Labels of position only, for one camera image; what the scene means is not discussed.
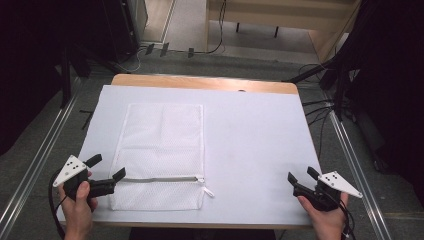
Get white table mat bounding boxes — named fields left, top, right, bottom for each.
left=56, top=84, right=323, bottom=228

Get black curtain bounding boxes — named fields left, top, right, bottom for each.
left=0, top=0, right=111, bottom=157
left=334, top=0, right=424, bottom=209

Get wooden table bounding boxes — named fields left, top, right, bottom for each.
left=110, top=73, right=299, bottom=96

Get person's left hand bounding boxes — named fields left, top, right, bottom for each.
left=58, top=181, right=99, bottom=240

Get black cabinet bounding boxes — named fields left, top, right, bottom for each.
left=99, top=0, right=149, bottom=65

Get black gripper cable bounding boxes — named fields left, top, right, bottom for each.
left=335, top=196, right=357, bottom=240
left=48, top=171, right=68, bottom=240

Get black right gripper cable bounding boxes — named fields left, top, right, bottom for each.
left=335, top=196, right=357, bottom=240

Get person's right hand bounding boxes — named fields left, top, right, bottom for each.
left=297, top=192, right=350, bottom=240

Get black hanging cable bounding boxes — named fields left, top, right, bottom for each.
left=193, top=0, right=228, bottom=56

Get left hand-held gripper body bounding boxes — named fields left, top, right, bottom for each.
left=52, top=154, right=116, bottom=202

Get metal floor rail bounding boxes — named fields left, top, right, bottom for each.
left=327, top=109, right=394, bottom=240
left=0, top=77, right=84, bottom=236

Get black floor cables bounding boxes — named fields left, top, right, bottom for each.
left=301, top=98, right=335, bottom=161

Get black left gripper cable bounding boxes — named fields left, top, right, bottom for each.
left=48, top=171, right=68, bottom=240

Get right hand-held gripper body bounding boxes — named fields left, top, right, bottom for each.
left=292, top=170, right=364, bottom=213

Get black metal stand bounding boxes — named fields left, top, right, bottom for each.
left=282, top=59, right=351, bottom=123
left=59, top=49, right=92, bottom=110

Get light wooden furniture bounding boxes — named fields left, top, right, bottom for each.
left=204, top=0, right=364, bottom=64

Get white mesh laundry bag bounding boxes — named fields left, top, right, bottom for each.
left=108, top=102, right=215, bottom=212

